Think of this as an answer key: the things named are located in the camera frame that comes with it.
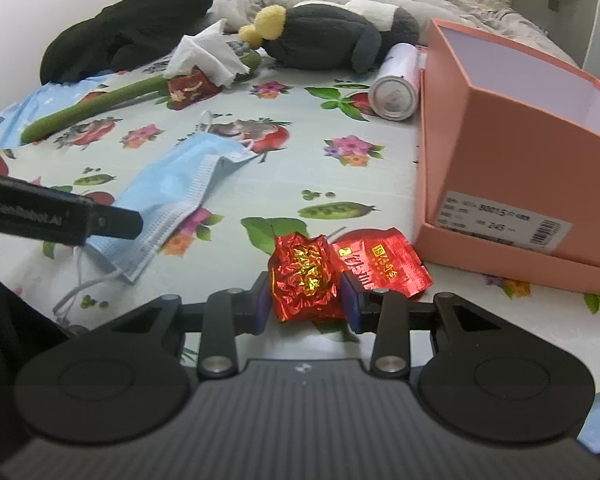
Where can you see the blue face mask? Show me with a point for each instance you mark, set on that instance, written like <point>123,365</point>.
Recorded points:
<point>180,180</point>

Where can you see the red foil packet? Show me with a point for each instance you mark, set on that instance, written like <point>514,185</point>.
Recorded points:
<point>305,270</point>
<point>385,260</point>

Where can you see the green cucumber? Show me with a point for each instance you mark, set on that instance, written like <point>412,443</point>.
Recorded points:
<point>105,100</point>

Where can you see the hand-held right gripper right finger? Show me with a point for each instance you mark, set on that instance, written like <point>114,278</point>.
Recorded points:
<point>352,305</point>

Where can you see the flat red foil packet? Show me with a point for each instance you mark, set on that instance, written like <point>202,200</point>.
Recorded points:
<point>385,260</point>

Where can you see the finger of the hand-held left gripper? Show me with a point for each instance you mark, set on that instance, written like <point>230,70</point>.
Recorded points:
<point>120,222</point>

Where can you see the white tissue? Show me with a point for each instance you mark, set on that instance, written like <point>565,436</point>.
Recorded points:
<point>205,52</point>

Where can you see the red patterned pouch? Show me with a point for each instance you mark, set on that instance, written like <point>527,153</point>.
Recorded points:
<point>190,87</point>

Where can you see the grey yellow plush toy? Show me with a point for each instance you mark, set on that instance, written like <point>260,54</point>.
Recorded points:
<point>320,35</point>

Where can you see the white can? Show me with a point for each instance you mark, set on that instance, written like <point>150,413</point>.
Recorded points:
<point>395,95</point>

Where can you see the black cloth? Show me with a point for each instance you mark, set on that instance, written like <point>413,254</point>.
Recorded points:
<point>130,25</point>

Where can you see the pink cardboard box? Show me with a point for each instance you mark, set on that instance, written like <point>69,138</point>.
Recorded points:
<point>505,160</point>

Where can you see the floral bed sheet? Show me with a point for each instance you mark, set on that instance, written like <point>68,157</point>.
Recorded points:
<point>330,180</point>

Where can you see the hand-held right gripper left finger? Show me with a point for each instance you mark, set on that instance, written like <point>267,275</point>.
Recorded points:
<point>261,305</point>

